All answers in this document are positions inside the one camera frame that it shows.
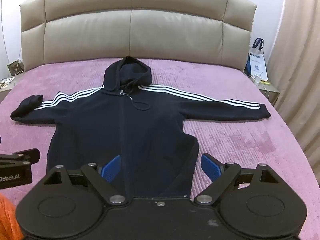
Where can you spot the grey nightstand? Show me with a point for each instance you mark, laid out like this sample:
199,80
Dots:
271,90

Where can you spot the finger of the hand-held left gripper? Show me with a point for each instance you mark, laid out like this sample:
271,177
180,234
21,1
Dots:
27,155

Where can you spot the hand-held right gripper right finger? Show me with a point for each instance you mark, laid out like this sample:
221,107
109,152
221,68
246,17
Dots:
210,168

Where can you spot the beige leather headboard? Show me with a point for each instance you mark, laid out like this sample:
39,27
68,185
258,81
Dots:
140,32

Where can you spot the pink quilted bedspread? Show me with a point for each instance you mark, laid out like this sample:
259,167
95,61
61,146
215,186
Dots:
237,140

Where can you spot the brown patterned bag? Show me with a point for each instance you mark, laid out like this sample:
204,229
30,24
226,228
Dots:
16,68

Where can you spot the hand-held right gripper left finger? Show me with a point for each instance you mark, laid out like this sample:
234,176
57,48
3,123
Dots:
110,170

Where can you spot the black hoodie with white stripes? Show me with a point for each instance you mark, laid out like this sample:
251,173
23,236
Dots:
130,135

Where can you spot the beige curtain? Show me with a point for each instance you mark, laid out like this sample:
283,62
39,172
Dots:
297,62

